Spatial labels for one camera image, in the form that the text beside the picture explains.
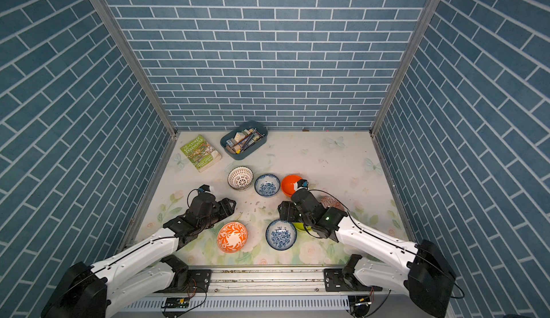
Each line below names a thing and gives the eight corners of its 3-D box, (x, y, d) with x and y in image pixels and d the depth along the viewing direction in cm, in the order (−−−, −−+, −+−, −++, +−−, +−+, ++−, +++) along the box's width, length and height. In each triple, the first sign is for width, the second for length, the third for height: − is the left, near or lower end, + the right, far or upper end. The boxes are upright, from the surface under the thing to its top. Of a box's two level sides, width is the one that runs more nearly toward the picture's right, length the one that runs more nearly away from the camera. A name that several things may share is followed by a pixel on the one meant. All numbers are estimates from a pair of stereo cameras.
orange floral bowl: (217, 253, 81) (214, 249, 78) (222, 225, 88) (220, 221, 84) (246, 253, 81) (244, 249, 78) (249, 225, 88) (247, 221, 85)
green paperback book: (179, 149, 113) (178, 146, 111) (201, 137, 119) (200, 134, 118) (200, 173, 104) (199, 170, 102) (223, 158, 110) (222, 155, 108)
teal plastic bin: (218, 145, 116) (216, 139, 113) (253, 123, 128) (252, 117, 125) (237, 162, 109) (236, 157, 105) (272, 137, 120) (272, 132, 117)
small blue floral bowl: (254, 196, 96) (253, 191, 93) (256, 178, 103) (255, 173, 99) (280, 196, 97) (280, 191, 93) (280, 178, 103) (280, 173, 99)
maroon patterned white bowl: (226, 182, 101) (223, 175, 96) (242, 169, 106) (241, 162, 101) (241, 196, 96) (239, 190, 91) (258, 182, 101) (257, 175, 96)
